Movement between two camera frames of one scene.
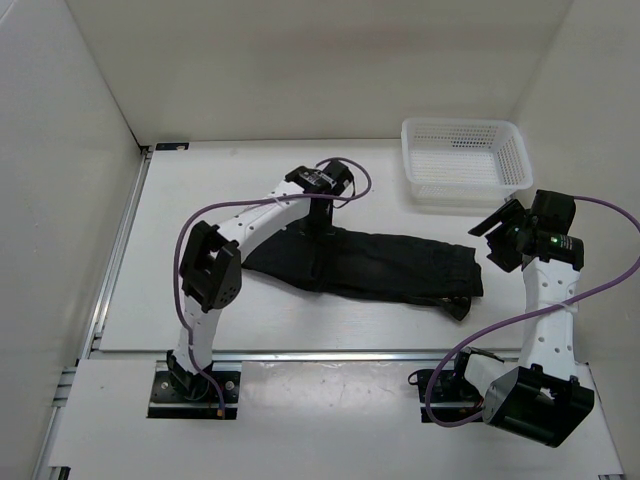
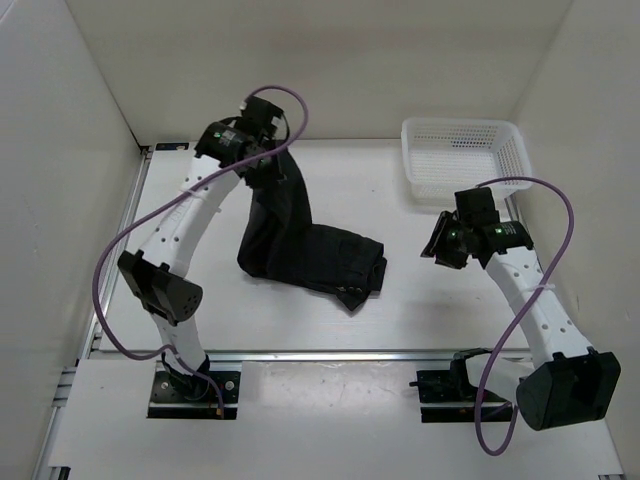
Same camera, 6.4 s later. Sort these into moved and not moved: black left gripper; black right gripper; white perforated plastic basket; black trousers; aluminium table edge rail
Moved: black left gripper; black right gripper; black trousers
Not moved: aluminium table edge rail; white perforated plastic basket
